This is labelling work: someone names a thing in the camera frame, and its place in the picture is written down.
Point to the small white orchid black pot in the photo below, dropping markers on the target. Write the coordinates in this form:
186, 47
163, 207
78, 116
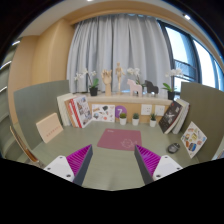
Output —
93, 90

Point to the black hardcover book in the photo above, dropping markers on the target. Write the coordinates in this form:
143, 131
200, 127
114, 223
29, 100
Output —
170, 116

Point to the large white orchid black pot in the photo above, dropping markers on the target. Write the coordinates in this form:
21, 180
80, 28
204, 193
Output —
171, 95

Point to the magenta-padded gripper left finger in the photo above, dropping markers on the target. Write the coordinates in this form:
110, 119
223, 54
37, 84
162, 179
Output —
61, 165

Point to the wooden artist mannequin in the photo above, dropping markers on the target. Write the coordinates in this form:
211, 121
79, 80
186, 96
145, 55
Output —
119, 75

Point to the dark-framed window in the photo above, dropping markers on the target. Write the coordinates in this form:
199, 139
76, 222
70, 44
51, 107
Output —
186, 56

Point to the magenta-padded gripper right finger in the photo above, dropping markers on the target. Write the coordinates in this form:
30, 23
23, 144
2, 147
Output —
165, 165

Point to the wooden hand model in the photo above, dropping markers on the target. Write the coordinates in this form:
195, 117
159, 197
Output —
107, 80

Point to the purple round number sign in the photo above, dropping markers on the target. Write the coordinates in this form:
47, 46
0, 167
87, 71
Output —
120, 110

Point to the white book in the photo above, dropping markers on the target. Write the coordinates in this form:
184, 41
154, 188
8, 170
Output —
62, 108

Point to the dark grey horse figurine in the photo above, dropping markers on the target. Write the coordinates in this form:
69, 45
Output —
151, 87

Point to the green partition panel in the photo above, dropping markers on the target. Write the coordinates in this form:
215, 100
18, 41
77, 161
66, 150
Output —
36, 103
206, 110

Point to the light wooden board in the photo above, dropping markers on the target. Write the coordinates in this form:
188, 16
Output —
49, 127

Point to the large white sticker sheet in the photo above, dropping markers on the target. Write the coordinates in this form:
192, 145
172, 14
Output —
193, 139

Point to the red-edged photo magazine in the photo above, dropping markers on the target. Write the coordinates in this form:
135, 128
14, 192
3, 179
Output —
81, 111

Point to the white orchid plant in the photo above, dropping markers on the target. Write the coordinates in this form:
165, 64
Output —
136, 71

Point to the pink mouse pad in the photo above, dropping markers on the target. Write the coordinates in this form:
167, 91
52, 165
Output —
118, 138

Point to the small white sticker sheet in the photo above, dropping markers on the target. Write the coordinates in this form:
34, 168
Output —
103, 113

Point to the grey computer mouse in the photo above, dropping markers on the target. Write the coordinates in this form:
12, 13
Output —
173, 147

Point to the grey curtain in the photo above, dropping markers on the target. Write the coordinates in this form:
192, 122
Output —
116, 50

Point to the white books stack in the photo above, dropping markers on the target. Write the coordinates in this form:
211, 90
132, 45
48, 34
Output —
184, 115

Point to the pink horse figurine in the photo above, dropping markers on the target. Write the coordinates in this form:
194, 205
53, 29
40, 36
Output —
134, 87

